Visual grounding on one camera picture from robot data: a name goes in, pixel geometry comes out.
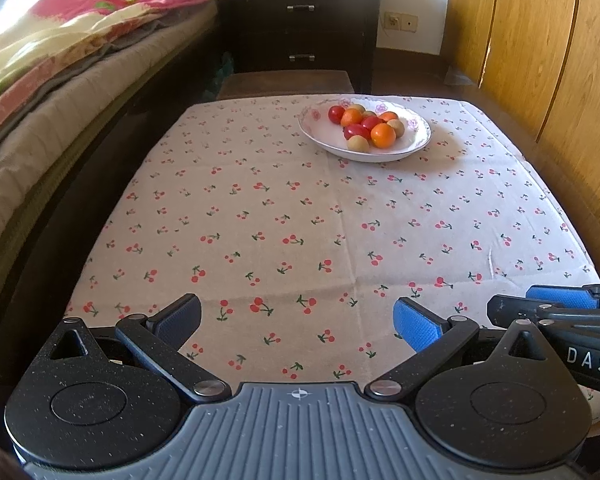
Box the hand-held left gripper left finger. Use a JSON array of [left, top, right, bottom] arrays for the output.
[[42, 294, 231, 403]]

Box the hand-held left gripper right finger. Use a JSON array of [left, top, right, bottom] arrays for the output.
[[365, 297, 563, 402]]

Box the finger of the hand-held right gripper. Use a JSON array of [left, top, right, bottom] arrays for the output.
[[526, 282, 600, 309], [486, 295, 600, 333]]

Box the white floral plate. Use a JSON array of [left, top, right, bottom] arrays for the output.
[[298, 94, 432, 163]]

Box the cherry print tablecloth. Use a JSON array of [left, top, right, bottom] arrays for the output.
[[62, 94, 600, 426]]

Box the clear plastic bag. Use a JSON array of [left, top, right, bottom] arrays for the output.
[[442, 62, 481, 88]]

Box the green plastic bag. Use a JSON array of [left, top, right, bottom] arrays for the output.
[[212, 52, 236, 96]]

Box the brown stool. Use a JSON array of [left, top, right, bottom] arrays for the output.
[[215, 71, 356, 101]]

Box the wooden wardrobe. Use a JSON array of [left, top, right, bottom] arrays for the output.
[[445, 0, 600, 286]]

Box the dark nightstand drawer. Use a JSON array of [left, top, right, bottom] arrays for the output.
[[235, 35, 366, 73], [235, 0, 368, 36]]

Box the dark wooden nightstand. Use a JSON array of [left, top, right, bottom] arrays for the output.
[[219, 0, 382, 95]]

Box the floral blanket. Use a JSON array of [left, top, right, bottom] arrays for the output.
[[0, 0, 223, 131]]

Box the beige wall outlet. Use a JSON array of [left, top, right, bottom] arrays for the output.
[[383, 11, 419, 32]]

